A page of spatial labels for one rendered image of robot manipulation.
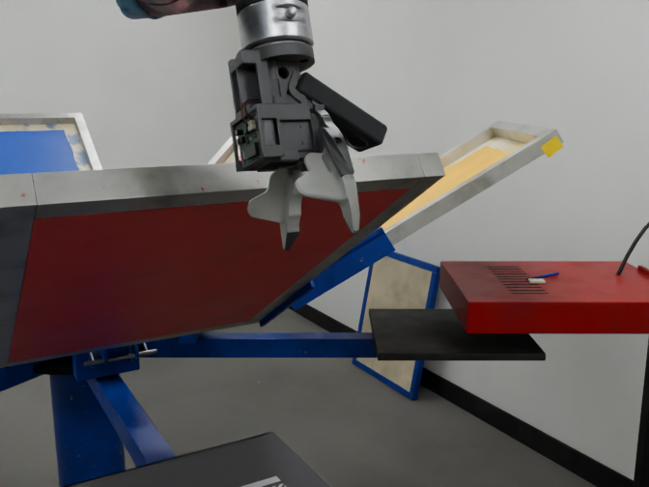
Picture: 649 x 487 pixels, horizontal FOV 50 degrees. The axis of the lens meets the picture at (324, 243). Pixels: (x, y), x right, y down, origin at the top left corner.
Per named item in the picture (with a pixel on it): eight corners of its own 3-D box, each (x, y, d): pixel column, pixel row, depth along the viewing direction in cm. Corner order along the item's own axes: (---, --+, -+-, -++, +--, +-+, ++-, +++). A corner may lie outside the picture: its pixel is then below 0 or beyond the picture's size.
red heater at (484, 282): (622, 291, 229) (626, 256, 226) (694, 339, 184) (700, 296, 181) (438, 291, 229) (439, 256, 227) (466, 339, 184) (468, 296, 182)
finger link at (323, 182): (310, 239, 62) (274, 169, 67) (365, 233, 65) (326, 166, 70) (321, 214, 60) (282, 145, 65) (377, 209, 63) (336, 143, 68)
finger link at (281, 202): (238, 241, 77) (247, 165, 73) (285, 235, 80) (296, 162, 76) (248, 254, 75) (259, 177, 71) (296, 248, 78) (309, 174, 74)
